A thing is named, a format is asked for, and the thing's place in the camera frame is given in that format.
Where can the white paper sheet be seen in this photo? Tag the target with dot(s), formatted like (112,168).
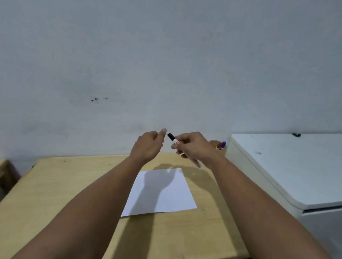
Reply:
(171,196)

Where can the person's right forearm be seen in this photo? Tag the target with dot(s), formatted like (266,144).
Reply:
(264,229)

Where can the white chest freezer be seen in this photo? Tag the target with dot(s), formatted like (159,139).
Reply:
(307,166)

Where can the black freezer hinge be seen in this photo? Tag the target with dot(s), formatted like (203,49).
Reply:
(296,135)

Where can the person's left hand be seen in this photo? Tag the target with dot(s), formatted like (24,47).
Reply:
(146,146)

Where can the person's left thumb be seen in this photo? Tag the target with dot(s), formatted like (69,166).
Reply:
(162,133)

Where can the person's right thumb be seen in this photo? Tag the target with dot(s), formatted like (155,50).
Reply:
(186,137)

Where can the person's left forearm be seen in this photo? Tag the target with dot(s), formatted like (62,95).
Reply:
(88,216)

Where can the black capped white marker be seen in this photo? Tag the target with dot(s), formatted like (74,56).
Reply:
(171,137)

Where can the person's right hand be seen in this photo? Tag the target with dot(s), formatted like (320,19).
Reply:
(198,149)

